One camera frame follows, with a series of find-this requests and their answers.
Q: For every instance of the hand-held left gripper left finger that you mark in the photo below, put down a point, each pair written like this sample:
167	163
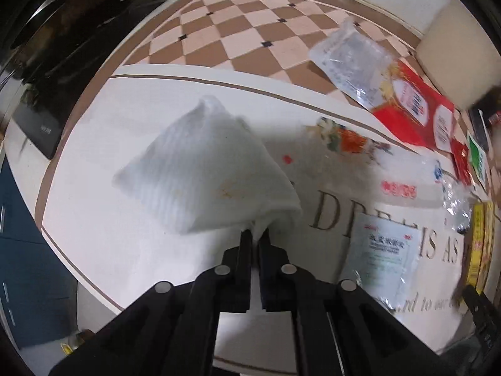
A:
245	250

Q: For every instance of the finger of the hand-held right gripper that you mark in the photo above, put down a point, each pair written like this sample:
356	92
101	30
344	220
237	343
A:
479	309

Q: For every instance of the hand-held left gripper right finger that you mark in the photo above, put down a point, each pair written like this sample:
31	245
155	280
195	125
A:
264	250

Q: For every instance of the yellow cardboard box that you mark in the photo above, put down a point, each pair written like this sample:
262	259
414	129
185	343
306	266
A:
479	243

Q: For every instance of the small red scrap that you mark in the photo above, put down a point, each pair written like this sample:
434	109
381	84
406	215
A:
287	159

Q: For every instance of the crumpled clear plastic wrapper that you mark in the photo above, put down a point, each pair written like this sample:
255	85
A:
456	207

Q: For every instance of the white paper sachet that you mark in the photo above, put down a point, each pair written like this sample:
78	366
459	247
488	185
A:
383	258

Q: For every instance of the white checkered floor mat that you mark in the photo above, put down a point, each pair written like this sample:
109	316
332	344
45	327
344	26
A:
137	223

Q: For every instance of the colourful candy wrapper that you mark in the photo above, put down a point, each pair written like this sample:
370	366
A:
352	141

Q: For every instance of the clear wrapper with red print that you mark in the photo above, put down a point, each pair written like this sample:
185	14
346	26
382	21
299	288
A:
407	184

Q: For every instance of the green and white card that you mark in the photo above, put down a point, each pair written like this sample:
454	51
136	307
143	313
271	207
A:
479	160

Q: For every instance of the small red sachet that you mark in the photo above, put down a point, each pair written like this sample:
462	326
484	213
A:
462	160

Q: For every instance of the large red snack packet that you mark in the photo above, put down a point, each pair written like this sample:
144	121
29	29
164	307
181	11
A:
415	105

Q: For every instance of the clear plastic bag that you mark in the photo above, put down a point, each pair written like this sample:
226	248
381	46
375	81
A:
348	58

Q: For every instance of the blue cabinet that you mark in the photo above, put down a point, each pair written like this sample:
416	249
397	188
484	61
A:
27	262

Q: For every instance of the black laptop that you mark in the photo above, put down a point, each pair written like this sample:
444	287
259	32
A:
37	125

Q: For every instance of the beige cushion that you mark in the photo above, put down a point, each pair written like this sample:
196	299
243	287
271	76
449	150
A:
458	47

